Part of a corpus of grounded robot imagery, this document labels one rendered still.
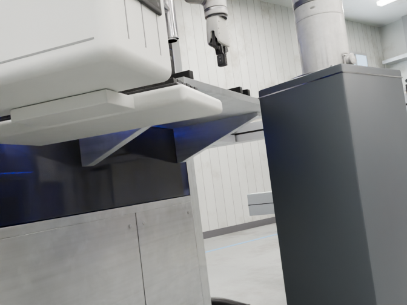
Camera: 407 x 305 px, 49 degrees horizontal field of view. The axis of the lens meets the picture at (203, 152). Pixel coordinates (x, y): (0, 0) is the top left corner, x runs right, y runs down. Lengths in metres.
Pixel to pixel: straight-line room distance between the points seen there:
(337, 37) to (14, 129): 0.74
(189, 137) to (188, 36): 3.93
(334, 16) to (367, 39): 7.45
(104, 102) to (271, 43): 5.88
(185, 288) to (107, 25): 1.26
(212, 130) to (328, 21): 0.64
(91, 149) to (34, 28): 0.69
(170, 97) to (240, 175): 4.90
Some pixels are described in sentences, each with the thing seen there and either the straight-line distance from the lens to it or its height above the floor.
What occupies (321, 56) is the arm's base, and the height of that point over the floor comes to 0.91.
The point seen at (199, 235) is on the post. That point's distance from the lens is 1.76.
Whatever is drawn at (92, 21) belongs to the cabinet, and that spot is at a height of 0.84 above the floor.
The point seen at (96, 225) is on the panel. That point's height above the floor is 0.56.
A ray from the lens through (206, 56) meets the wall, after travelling 5.58.
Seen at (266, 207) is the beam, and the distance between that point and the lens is 2.43.
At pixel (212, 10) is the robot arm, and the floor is 1.24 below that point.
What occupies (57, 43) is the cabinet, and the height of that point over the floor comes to 0.83.
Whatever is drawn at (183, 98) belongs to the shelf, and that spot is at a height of 0.78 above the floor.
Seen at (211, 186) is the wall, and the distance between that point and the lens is 5.26.
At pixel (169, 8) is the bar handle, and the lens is 0.75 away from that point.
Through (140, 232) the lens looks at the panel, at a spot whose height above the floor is 0.51.
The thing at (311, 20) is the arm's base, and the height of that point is 1.00.
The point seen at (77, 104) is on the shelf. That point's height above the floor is 0.78.
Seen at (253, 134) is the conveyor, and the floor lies 0.87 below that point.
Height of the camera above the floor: 0.65
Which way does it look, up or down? 4 degrees up
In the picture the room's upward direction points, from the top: 7 degrees counter-clockwise
